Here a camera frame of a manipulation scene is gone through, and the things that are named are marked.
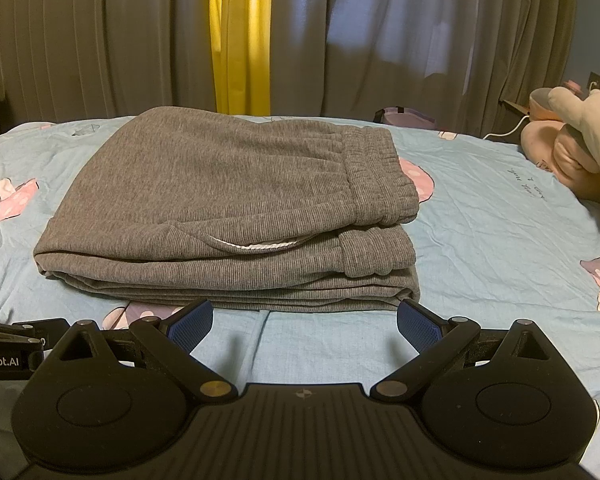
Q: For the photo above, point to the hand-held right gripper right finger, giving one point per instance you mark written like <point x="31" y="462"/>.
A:
<point x="416" y="326"/>

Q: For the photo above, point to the purple bag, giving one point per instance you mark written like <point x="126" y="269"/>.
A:
<point x="405" y="116"/>

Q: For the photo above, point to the light blue printed bedsheet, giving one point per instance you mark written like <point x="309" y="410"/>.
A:
<point x="490" y="220"/>

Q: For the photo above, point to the grey pants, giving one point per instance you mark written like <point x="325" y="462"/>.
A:
<point x="220" y="195"/>

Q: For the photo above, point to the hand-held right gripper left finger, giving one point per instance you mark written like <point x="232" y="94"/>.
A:
<point x="192" y="325"/>

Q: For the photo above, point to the yellow curtain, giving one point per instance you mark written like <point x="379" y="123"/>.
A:
<point x="240" y="35"/>

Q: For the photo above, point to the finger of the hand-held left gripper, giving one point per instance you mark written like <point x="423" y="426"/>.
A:
<point x="25" y="329"/>

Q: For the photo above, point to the pink plush toy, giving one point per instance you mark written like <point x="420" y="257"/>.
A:
<point x="555" y="150"/>

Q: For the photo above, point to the grey curtain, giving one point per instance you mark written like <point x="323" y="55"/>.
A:
<point x="105" y="40"/>
<point x="420" y="35"/>

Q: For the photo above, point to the beige plush rabbit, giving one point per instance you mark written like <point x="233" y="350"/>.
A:
<point x="595" y="120"/>

